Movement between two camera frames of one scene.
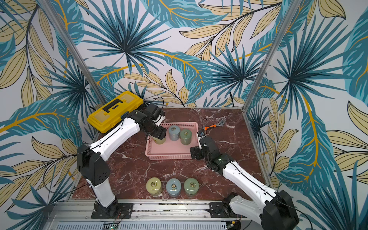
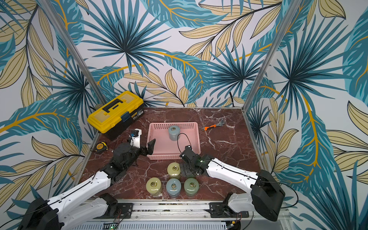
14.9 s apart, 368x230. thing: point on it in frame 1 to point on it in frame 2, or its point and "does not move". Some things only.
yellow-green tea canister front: [154, 186] does not move
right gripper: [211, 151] to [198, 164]
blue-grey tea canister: [173, 186] does not move
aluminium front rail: [193, 215] does not move
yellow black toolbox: [109, 115] does not move
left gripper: [161, 133] to [150, 148]
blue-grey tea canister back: [174, 131] does not move
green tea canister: [191, 186] does not move
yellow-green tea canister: [159, 141] to [174, 170]
